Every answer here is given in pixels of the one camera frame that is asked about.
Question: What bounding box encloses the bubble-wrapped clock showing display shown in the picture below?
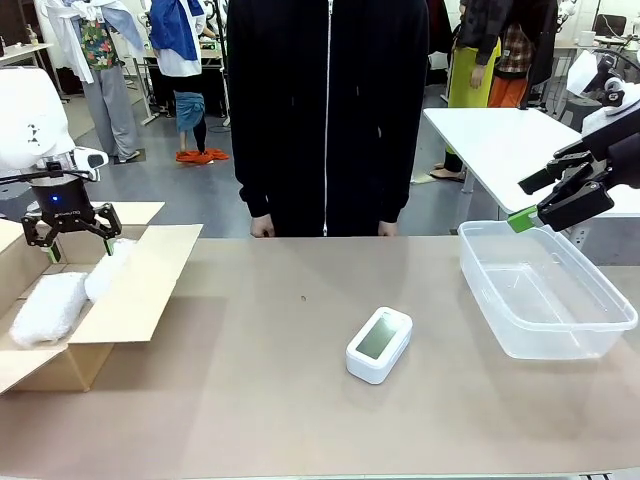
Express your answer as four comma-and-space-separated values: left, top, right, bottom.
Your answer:
83, 236, 139, 305

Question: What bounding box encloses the person's right forearm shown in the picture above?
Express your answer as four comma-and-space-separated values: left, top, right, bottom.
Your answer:
232, 119, 277, 219

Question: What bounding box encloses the grey round stool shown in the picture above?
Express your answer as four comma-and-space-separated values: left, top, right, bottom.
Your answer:
556, 96, 592, 127

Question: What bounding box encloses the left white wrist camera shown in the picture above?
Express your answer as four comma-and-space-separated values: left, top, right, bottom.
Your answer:
69, 146, 110, 182

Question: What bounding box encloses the person's right hand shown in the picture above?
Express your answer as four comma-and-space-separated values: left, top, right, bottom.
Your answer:
249, 214, 277, 239

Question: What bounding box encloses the person with yellow apron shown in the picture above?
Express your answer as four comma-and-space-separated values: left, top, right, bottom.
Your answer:
429, 0, 504, 184

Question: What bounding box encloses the person with orange trousers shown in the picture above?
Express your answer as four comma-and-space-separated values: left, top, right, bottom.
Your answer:
487, 0, 560, 110

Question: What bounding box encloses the fully bubble-wrapped clock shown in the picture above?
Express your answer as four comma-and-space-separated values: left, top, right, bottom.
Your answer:
8, 271, 91, 350

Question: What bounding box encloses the grey metal stool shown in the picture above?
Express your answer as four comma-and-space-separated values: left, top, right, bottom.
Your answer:
0, 183, 42, 219

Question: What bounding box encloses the light wooden side table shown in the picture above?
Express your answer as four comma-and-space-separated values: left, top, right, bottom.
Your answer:
0, 41, 66, 104

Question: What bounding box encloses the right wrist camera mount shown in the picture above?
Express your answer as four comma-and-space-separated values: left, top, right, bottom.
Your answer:
594, 52, 629, 109

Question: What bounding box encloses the person in floral shirt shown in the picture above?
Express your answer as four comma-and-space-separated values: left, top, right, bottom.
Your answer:
34, 0, 147, 164

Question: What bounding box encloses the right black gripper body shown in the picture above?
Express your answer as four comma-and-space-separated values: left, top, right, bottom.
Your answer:
583, 127, 640, 190

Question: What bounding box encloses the person's left forearm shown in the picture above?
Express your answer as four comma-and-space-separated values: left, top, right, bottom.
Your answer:
378, 114, 430, 225

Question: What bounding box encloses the white background table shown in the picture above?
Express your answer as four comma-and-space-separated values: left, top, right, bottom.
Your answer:
422, 106, 640, 217

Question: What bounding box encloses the unwrapped white digital clock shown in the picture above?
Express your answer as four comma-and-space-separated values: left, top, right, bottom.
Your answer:
345, 306, 414, 386

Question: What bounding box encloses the black cable sleeve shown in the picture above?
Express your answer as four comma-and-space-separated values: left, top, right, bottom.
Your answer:
0, 168, 97, 190

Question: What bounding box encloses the person in blue white top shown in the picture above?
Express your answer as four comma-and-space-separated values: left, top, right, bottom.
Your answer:
148, 0, 232, 165

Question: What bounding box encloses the open cardboard box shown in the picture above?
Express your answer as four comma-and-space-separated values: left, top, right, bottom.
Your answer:
0, 201, 204, 394

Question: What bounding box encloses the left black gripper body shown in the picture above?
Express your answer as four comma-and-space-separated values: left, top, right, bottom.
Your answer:
29, 178, 100, 237

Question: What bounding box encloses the clear plastic container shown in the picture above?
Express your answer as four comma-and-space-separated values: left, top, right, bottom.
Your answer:
457, 220, 640, 362

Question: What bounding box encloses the background work desk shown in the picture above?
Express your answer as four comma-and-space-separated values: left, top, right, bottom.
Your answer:
141, 39, 231, 127

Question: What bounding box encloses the person in black hoodie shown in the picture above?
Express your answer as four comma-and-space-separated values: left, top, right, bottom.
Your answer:
225, 0, 432, 239

